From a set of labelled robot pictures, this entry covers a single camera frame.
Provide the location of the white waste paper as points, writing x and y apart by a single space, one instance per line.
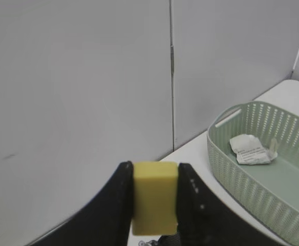
250 151

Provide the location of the yellow eraser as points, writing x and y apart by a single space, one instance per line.
155 194

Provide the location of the green plastic woven basket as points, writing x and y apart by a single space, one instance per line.
269 192

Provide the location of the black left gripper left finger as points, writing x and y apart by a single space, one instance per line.
105 219

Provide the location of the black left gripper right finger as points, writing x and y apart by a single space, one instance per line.
203 219

